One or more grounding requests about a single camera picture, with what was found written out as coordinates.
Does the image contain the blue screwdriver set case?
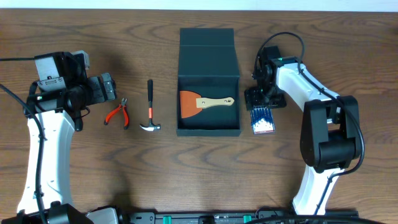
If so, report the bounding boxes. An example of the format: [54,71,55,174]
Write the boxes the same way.
[250,108,275,134]

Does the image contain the red handled pliers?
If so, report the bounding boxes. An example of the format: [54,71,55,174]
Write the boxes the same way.
[103,97,130,130]

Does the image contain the small black handled hammer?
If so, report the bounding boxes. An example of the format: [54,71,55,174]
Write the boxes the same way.
[140,79,161,132]

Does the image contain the orange scraper wooden handle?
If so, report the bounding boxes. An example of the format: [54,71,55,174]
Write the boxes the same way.
[179,90,234,118]

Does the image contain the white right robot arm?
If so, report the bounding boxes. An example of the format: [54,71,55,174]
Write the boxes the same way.
[244,46,364,215]

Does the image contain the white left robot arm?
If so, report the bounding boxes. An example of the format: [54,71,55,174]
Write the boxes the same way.
[17,50,117,214]

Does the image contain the dark green open box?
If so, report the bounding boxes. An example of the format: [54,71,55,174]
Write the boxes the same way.
[176,28,241,137]

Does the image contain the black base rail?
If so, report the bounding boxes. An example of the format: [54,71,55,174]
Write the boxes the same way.
[124,210,361,224]

